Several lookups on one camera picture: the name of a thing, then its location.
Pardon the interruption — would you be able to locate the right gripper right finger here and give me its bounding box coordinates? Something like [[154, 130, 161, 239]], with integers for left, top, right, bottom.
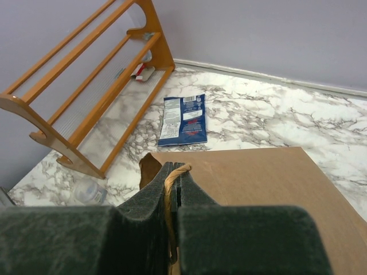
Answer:
[[171, 162, 335, 275]]

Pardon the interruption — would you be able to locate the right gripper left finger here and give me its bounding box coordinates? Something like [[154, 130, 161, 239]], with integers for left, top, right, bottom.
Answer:
[[1, 162, 173, 274]]

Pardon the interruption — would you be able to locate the brown paper bag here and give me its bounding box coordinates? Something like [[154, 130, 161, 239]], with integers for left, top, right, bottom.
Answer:
[[139, 147, 366, 274]]

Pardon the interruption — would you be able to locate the dark blue snack packet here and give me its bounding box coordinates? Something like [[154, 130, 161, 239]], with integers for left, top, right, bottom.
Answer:
[[158, 94, 208, 147]]

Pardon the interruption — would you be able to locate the small clear plastic cup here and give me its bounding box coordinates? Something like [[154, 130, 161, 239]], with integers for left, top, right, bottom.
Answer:
[[72, 178, 107, 206]]

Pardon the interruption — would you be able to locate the orange wooden rack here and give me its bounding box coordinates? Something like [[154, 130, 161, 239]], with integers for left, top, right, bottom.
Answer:
[[1, 1, 175, 179]]

